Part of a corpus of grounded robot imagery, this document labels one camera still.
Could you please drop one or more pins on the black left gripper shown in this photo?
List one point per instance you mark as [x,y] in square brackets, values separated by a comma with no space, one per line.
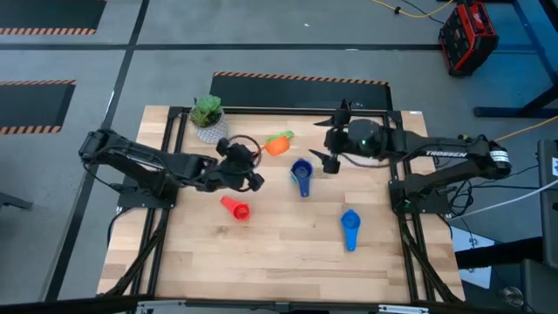
[226,174]

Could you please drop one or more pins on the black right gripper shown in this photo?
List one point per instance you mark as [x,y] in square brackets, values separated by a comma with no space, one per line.
[362,137]

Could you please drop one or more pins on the orange measuring cup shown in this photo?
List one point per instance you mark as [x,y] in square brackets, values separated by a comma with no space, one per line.
[279,147]

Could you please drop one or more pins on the green measuring cup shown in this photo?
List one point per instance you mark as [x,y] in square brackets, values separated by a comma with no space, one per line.
[285,135]

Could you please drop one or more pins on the purple measuring cup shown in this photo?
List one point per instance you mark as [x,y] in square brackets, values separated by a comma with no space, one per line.
[302,172]

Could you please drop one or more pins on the red measuring cup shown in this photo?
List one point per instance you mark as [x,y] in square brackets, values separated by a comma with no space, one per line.
[239,210]

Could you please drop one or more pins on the blue measuring cup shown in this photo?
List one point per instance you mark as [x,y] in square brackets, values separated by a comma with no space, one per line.
[350,222]

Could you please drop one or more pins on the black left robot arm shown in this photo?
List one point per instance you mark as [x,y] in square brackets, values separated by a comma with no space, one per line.
[131,152]

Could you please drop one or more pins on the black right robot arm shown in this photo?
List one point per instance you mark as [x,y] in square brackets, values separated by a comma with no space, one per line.
[444,153]

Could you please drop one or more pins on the black hazard-striped floor mat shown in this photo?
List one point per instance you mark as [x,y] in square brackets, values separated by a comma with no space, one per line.
[52,13]
[283,93]
[30,104]

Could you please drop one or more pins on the succulent in patterned white pot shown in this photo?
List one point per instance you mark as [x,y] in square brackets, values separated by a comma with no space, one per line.
[209,111]

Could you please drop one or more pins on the red and black tool case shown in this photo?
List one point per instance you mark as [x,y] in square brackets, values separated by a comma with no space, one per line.
[468,39]

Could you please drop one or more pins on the white sheet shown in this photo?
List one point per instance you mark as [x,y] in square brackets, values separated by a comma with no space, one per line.
[479,277]

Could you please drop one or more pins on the black bar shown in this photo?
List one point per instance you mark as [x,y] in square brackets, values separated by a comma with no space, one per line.
[497,255]

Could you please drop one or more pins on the grey cabinet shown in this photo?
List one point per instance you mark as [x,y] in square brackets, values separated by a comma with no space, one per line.
[548,209]

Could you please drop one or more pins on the round metal caster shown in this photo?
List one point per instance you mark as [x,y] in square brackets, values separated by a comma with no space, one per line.
[512,296]

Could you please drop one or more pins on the black aluminium table frame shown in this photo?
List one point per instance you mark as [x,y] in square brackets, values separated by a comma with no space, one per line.
[283,111]

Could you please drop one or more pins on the silver camera mount bar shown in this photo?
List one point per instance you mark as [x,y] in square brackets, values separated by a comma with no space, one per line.
[283,308]

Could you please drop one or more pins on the blue metal frame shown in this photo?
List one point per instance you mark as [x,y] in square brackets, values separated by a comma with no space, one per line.
[534,39]

